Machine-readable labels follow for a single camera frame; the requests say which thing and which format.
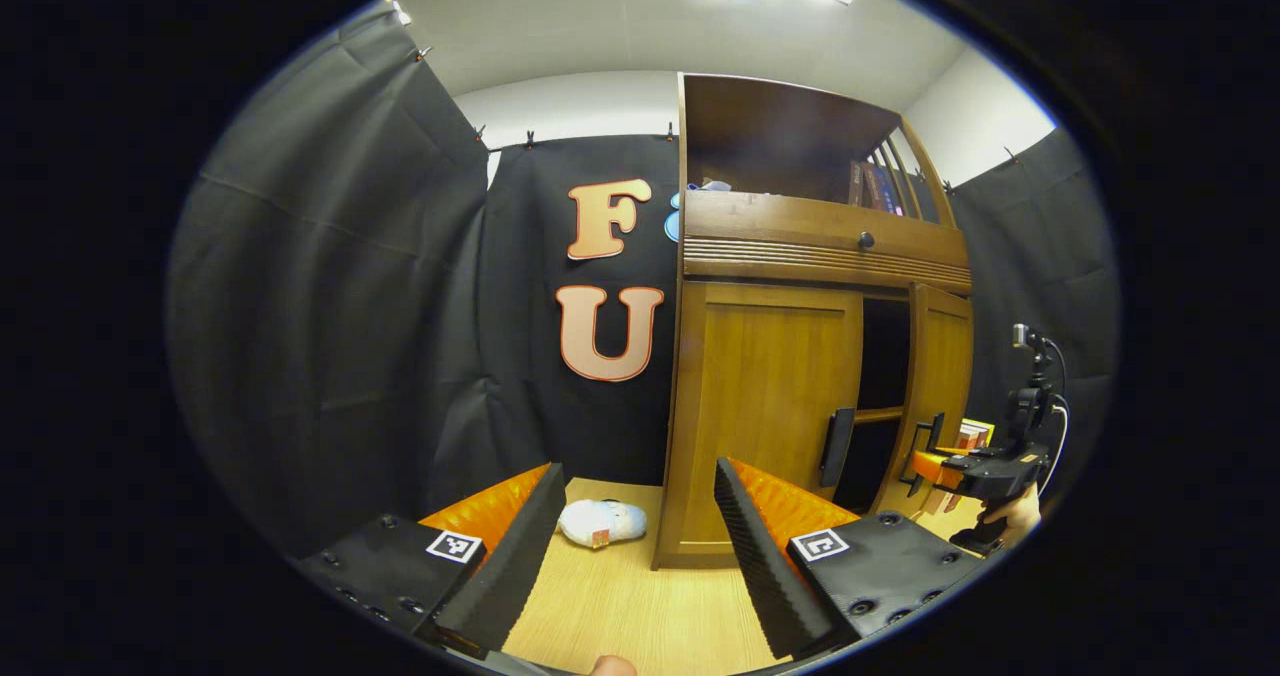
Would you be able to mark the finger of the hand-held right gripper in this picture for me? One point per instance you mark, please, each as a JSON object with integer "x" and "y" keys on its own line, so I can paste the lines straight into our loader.
{"x": 935, "y": 468}

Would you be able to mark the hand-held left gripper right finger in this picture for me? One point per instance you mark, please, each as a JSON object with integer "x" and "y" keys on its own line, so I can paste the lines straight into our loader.
{"x": 760, "y": 566}

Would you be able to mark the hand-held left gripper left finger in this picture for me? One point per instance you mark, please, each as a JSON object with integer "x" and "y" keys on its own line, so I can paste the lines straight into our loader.
{"x": 510, "y": 566}

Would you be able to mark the wooden shoe cabinet door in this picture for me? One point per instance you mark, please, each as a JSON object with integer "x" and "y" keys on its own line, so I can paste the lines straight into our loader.
{"x": 945, "y": 366}
{"x": 760, "y": 406}

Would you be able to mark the wooden double-door shoe cabinet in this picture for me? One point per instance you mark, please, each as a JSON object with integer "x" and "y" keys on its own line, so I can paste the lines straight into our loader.
{"x": 780, "y": 136}

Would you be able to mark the yellow book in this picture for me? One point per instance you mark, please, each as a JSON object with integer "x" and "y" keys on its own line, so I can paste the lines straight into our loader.
{"x": 978, "y": 432}

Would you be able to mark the white plush slipper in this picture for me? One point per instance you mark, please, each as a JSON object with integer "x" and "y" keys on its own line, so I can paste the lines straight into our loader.
{"x": 605, "y": 522}

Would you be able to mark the wooden drawer with black knob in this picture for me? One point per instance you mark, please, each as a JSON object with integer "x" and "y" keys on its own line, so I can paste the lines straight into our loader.
{"x": 800, "y": 231}

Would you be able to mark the maroon book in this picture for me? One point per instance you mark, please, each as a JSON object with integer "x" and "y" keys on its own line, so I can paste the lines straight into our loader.
{"x": 873, "y": 189}

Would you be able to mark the black backdrop cloth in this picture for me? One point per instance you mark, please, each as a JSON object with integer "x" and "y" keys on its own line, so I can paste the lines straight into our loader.
{"x": 330, "y": 336}

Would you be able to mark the dark brown book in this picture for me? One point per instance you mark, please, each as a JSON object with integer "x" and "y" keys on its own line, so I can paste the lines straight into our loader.
{"x": 856, "y": 186}

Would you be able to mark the pale blue crumpled item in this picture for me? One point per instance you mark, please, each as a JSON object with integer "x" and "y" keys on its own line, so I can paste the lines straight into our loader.
{"x": 716, "y": 185}

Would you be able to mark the ceiling light panel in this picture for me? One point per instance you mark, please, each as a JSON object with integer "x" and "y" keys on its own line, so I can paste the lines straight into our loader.
{"x": 398, "y": 11}

